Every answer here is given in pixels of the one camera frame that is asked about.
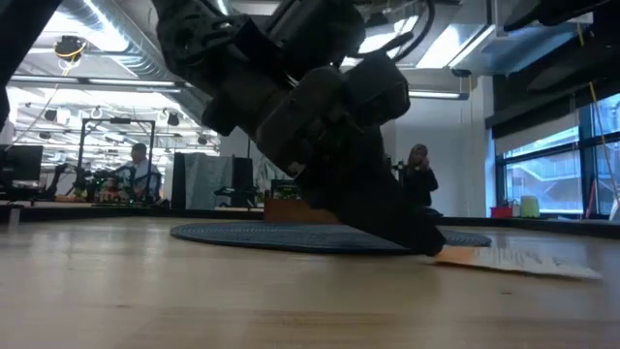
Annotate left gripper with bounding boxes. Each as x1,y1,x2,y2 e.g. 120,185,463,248
201,52,447,257

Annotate dark purple tea packet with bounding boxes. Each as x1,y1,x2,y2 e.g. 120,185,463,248
269,178,302,201

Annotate round dark woven placemat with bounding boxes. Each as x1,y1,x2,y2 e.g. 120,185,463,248
170,221,493,256

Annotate white orange tea packet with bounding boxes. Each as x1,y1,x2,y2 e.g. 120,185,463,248
433,245,604,281

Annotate wooden tea organizer box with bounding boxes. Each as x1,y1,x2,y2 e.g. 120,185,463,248
263,197,340,225

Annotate person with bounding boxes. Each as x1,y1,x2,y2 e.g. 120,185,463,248
401,143,440,210
118,143,164,203

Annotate ceiling light strip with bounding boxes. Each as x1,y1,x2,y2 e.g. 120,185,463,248
9,75,188,93
409,87,469,101

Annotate black partition panel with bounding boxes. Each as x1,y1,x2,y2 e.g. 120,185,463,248
171,152,188,210
232,155,256,208

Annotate grey cloth partition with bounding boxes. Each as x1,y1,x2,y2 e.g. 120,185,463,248
183,152,233,210

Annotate yellow green container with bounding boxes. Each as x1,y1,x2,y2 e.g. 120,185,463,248
520,194,542,218

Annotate white roller blind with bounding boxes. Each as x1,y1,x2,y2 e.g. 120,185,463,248
493,111,582,156

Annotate background robot arms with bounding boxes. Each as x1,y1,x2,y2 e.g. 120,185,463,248
46,159,135,204

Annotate black computer monitor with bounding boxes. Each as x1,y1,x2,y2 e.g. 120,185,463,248
0,143,45,184

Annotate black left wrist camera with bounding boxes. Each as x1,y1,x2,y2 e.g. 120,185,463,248
268,0,367,67

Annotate black frame robot station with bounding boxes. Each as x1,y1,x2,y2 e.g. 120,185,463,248
79,117,157,205

